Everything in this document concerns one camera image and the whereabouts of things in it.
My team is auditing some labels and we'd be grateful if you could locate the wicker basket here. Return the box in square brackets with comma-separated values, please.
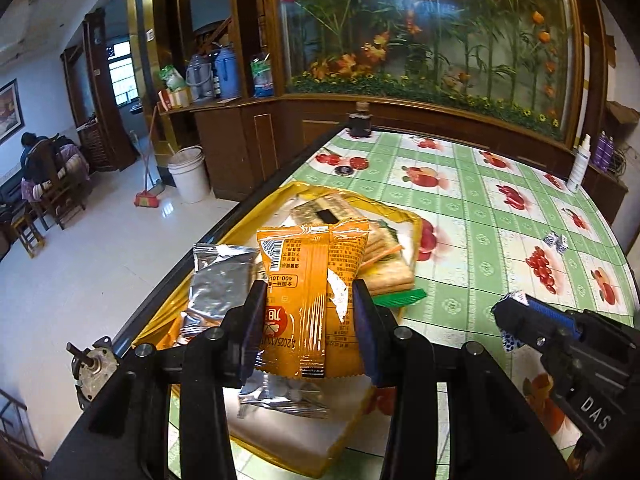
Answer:
[80, 120, 121, 171]

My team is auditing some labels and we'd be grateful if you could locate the white plastic bucket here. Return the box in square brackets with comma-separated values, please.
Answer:
[167, 146, 211, 204]

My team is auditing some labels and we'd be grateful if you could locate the wooden chair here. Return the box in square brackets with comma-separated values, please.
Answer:
[30, 137, 90, 231]

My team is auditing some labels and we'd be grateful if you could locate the black jar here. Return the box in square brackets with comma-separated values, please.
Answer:
[347, 101, 372, 139]

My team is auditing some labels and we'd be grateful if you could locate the clear water bottle green label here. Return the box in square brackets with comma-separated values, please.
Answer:
[250, 52, 274, 98]

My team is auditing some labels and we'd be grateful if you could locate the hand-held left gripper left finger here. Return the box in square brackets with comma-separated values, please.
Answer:
[45, 280, 268, 480]

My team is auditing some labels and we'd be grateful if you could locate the white spray bottle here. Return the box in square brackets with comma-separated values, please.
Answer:
[566, 135, 592, 193]

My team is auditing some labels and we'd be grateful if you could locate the dark wooden table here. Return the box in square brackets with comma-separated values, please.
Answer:
[70, 122, 631, 480]

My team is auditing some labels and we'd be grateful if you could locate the grey electric motor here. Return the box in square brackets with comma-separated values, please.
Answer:
[65, 336, 121, 403]

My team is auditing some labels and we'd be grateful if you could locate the brown wooden cabinet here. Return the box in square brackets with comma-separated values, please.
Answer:
[160, 92, 576, 201]

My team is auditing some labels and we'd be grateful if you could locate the wooden stool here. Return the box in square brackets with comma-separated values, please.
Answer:
[10, 212, 47, 259]

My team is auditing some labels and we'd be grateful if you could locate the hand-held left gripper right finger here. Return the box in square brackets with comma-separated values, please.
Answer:
[352, 280, 571, 480]

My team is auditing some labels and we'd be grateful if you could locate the orange red mark snack packet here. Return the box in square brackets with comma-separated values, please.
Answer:
[256, 217, 370, 380]

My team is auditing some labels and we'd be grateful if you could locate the glass flower display case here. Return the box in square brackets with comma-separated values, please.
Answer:
[260, 0, 586, 146]

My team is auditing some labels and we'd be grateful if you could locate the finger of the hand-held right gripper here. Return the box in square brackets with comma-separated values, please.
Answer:
[492, 300, 561, 356]
[521, 296, 584, 339]

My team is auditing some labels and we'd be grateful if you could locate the green white bag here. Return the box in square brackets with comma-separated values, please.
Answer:
[159, 65, 186, 93]

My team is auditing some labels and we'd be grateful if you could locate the window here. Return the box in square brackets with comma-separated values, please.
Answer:
[107, 42, 138, 107]

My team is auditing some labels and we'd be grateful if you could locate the white foam tray yellow tape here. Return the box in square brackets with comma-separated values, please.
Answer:
[131, 180, 423, 478]

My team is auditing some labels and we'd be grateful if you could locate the silver foil snack packet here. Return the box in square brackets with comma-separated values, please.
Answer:
[180, 242, 331, 420]

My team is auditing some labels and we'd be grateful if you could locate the blue thermos flask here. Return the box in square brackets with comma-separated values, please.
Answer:
[214, 45, 242, 100]

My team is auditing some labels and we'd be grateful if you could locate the red broom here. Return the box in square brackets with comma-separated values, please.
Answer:
[134, 105, 166, 208]

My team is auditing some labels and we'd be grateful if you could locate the framed wall picture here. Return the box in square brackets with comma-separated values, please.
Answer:
[0, 79, 25, 145]

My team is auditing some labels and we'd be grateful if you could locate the cardboard box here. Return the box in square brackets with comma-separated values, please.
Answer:
[605, 101, 640, 126]

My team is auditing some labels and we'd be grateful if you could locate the orange white box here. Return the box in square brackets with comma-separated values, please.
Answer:
[157, 87, 193, 110]

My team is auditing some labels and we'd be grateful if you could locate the green edged cracker packet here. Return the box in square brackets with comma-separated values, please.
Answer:
[361, 250, 427, 308]

